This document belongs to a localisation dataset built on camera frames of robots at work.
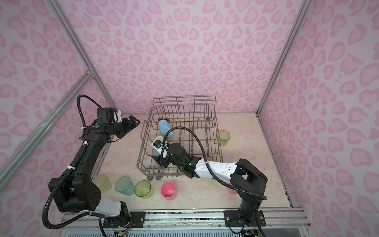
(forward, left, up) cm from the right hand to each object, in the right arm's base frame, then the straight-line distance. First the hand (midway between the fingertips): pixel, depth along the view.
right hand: (156, 150), depth 77 cm
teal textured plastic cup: (+8, +6, -18) cm, 20 cm away
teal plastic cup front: (-14, +17, -13) cm, 26 cm away
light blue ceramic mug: (+21, 0, -7) cm, 22 cm away
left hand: (+14, +14, +5) cm, 21 cm away
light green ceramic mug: (+11, +1, -6) cm, 13 cm away
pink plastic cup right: (-14, -41, -20) cm, 47 cm away
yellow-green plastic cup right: (+17, -38, -12) cm, 43 cm away
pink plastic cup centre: (-15, -5, -19) cm, 25 cm away
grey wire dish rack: (+35, -15, -15) cm, 41 cm away
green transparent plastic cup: (-14, +9, -18) cm, 25 cm away
